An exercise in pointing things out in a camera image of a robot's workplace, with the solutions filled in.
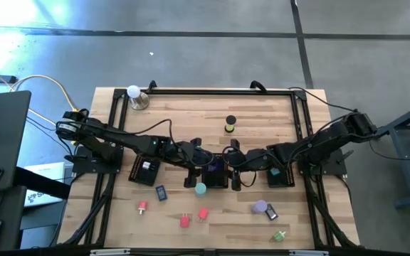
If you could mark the green wall charger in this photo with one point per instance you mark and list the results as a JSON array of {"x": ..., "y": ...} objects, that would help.
[{"x": 279, "y": 235}]

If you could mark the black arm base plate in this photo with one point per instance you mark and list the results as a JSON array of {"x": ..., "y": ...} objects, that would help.
[
  {"x": 336, "y": 167},
  {"x": 84, "y": 165}
]

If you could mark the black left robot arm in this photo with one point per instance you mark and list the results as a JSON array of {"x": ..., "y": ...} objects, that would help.
[{"x": 119, "y": 138}]

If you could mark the black slotted plastic basket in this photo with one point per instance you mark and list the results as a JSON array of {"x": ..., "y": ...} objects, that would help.
[
  {"x": 279, "y": 182},
  {"x": 215, "y": 179},
  {"x": 141, "y": 177}
]

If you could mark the white box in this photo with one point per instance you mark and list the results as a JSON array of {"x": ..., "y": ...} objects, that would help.
[{"x": 45, "y": 170}]

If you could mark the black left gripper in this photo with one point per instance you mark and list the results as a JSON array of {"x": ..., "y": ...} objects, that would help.
[{"x": 192, "y": 156}]

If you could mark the black metal table frame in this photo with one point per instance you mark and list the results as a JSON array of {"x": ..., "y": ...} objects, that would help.
[{"x": 208, "y": 91}]

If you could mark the grey and purple block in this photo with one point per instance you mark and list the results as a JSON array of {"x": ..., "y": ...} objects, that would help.
[{"x": 272, "y": 214}]

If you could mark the grey metal table frame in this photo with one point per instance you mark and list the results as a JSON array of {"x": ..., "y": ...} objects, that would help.
[{"x": 402, "y": 167}]

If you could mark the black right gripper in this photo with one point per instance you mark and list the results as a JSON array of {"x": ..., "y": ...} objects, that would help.
[{"x": 247, "y": 160}]

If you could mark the white light bulb on base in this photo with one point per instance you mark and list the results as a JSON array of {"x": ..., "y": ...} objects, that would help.
[{"x": 134, "y": 91}]

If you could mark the purple sand hourglass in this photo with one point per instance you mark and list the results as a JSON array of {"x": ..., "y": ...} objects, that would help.
[{"x": 260, "y": 206}]

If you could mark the pink USB wall charger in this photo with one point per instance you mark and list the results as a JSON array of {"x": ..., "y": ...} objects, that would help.
[
  {"x": 141, "y": 206},
  {"x": 203, "y": 213},
  {"x": 184, "y": 221}
]

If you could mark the yellow-green sand hourglass black caps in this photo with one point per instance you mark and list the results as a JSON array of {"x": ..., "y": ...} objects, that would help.
[{"x": 230, "y": 119}]

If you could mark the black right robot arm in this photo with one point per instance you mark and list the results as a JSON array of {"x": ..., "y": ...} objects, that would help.
[{"x": 315, "y": 144}]

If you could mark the teal sand hourglass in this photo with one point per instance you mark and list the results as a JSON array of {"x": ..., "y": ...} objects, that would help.
[{"x": 200, "y": 189}]

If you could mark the dark grey desk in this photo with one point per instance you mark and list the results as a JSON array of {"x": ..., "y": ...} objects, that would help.
[{"x": 5, "y": 142}]

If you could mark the white wall charger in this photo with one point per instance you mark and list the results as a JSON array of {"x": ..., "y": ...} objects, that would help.
[{"x": 146, "y": 165}]

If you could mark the white bracket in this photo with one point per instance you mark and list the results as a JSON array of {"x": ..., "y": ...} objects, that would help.
[
  {"x": 308, "y": 253},
  {"x": 109, "y": 252}
]

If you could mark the blue digital timer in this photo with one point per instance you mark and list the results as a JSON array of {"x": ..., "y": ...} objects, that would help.
[{"x": 161, "y": 193}]

